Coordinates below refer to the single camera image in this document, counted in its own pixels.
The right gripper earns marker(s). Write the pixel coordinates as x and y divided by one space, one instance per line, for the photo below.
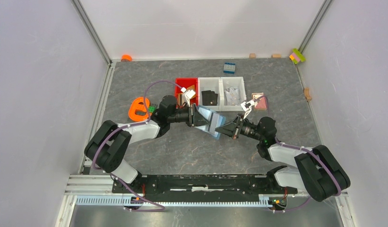
231 129

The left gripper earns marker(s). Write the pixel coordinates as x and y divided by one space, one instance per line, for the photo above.
195 117

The blue card holder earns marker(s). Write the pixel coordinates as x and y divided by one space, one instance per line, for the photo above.
215 120

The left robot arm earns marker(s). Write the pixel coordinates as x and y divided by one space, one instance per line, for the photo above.
109 144

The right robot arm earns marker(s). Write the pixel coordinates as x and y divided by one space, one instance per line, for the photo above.
313 170

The black card in bin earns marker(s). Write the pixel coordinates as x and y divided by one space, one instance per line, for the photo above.
210 97

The gold cards in red bin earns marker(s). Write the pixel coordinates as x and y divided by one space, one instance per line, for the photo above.
179 96

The silver VIP cards in bin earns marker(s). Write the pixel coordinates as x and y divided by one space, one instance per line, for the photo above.
232 96

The playing card box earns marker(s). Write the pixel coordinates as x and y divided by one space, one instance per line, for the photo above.
260 104

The red plastic bin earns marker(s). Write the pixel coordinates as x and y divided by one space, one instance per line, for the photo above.
190 83

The white middle plastic bin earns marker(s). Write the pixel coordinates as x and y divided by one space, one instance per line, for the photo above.
215 85

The white plastic bin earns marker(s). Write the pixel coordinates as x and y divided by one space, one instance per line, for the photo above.
237 82
215 85

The white right plastic bin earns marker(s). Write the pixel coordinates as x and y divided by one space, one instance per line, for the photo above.
237 82

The blue and grey brick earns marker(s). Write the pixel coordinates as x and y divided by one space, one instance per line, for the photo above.
229 68

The orange plastic loop toy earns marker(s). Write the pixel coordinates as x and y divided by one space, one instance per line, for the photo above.
137 111

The wooden arch block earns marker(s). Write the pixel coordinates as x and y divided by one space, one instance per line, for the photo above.
307 95

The wooden block middle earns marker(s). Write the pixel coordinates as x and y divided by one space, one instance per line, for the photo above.
276 55

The orange tape roll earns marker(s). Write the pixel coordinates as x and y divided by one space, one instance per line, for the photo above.
126 57

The colourful brick stack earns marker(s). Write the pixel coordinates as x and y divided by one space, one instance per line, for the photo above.
296 57

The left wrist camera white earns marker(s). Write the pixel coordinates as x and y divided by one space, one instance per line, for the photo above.
187 95

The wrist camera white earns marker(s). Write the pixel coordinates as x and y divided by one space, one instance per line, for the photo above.
247 107
187 95

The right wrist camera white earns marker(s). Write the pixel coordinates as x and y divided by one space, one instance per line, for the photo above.
247 107

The blue toothed rail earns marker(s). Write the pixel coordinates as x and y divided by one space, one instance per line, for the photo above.
130 202

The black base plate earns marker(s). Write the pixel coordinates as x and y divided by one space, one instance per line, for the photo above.
207 188

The aluminium frame post right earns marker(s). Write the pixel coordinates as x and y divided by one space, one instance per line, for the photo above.
315 24

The aluminium frame post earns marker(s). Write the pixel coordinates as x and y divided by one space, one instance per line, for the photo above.
91 30
315 24

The aluminium frame post left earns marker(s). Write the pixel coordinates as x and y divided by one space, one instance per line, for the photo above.
91 30

